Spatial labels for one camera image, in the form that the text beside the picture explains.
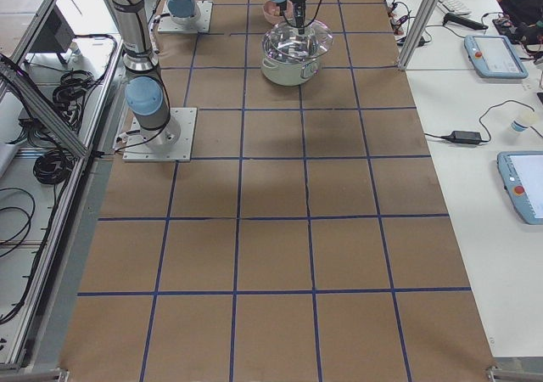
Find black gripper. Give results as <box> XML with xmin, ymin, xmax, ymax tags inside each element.
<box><xmin>290</xmin><ymin>0</ymin><xmax>307</xmax><ymax>34</ymax></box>

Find glass pot lid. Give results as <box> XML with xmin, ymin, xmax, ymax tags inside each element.
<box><xmin>262</xmin><ymin>20</ymin><xmax>333</xmax><ymax>63</ymax></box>

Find mint green steel pot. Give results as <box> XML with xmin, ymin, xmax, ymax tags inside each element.
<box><xmin>260</xmin><ymin>48</ymin><xmax>322</xmax><ymax>86</ymax></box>

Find pink bowl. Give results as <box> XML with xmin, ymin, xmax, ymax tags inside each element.
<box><xmin>262</xmin><ymin>0</ymin><xmax>294</xmax><ymax>25</ymax></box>

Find right far teach pendant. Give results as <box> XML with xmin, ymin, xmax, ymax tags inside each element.
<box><xmin>463</xmin><ymin>35</ymin><xmax>528</xmax><ymax>79</ymax></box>

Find teach pendant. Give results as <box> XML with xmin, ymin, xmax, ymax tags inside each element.
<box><xmin>463</xmin><ymin>35</ymin><xmax>528</xmax><ymax>79</ymax></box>
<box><xmin>496</xmin><ymin>151</ymin><xmax>542</xmax><ymax>225</ymax></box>

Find right black power adapter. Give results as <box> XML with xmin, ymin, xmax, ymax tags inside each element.
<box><xmin>440</xmin><ymin>131</ymin><xmax>484</xmax><ymax>145</ymax></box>

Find right side paper cup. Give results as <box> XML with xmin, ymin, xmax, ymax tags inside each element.
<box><xmin>511</xmin><ymin>110</ymin><xmax>539</xmax><ymax>133</ymax></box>

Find right near teach pendant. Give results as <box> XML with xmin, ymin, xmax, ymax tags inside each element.
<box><xmin>496</xmin><ymin>151</ymin><xmax>542</xmax><ymax>225</ymax></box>

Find aluminium frame post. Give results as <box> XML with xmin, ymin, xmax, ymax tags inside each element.
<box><xmin>397</xmin><ymin>0</ymin><xmax>438</xmax><ymax>70</ymax></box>

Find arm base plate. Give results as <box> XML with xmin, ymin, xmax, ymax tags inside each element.
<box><xmin>122</xmin><ymin>108</ymin><xmax>198</xmax><ymax>162</ymax></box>
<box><xmin>157</xmin><ymin>0</ymin><xmax>213</xmax><ymax>34</ymax></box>

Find black cable bundle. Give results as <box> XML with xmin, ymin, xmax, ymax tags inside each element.
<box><xmin>32</xmin><ymin>149</ymin><xmax>71</xmax><ymax>187</ymax></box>

